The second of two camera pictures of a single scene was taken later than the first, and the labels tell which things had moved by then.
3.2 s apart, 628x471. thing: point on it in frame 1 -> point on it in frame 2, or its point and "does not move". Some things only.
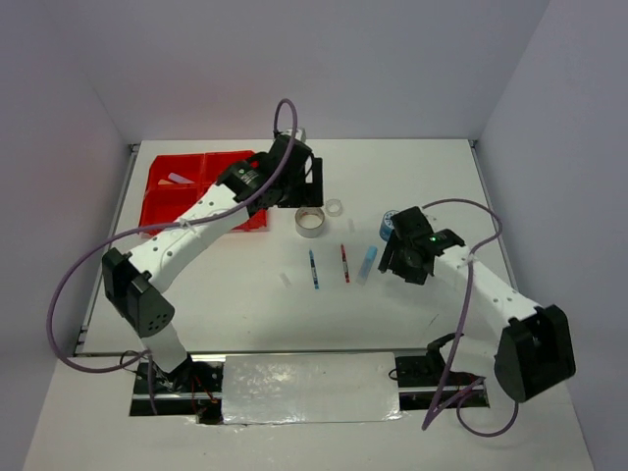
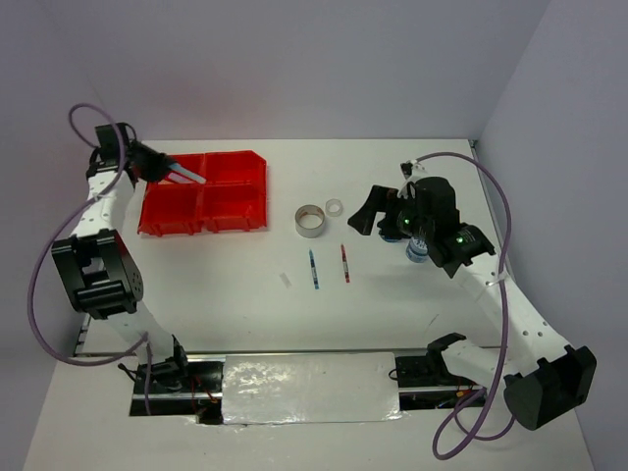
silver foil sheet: [259, 390] does not move
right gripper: [390, 259] -> [379, 199]
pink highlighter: [176, 178] does not move
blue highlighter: [366, 265] -> [180, 168]
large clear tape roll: [309, 222] does not move
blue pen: [314, 271] does not move
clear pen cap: [286, 280] does not move
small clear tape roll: [334, 207] does not move
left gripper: [309, 194] -> [161, 162]
